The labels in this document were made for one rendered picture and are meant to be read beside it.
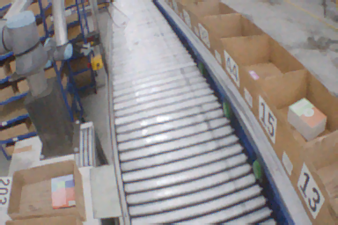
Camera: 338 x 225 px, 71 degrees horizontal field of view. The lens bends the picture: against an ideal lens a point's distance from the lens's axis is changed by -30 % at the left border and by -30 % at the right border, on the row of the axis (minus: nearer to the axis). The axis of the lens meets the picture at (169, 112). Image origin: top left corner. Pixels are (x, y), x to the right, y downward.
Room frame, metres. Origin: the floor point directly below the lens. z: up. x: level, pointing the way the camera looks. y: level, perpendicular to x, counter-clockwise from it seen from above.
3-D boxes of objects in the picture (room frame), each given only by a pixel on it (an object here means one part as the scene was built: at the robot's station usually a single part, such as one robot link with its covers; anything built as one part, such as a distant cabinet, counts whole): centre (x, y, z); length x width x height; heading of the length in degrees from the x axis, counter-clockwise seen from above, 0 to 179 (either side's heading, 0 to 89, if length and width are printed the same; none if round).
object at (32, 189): (0.75, 0.60, 0.80); 0.38 x 0.28 x 0.10; 95
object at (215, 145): (0.96, -0.01, 0.72); 0.52 x 0.05 x 0.05; 94
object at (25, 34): (1.18, 0.59, 1.41); 0.17 x 0.15 x 0.18; 81
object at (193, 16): (1.88, -0.40, 0.97); 0.39 x 0.29 x 0.17; 4
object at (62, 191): (0.77, 0.49, 0.79); 0.19 x 0.14 x 0.02; 8
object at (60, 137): (1.18, 0.58, 0.91); 0.26 x 0.26 x 0.33; 4
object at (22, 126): (2.10, 1.49, 0.39); 0.40 x 0.30 x 0.10; 94
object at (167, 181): (0.83, -0.02, 0.72); 0.52 x 0.05 x 0.05; 94
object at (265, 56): (1.11, -0.45, 0.96); 0.39 x 0.29 x 0.17; 4
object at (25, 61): (1.18, 0.58, 1.27); 0.19 x 0.19 x 0.10
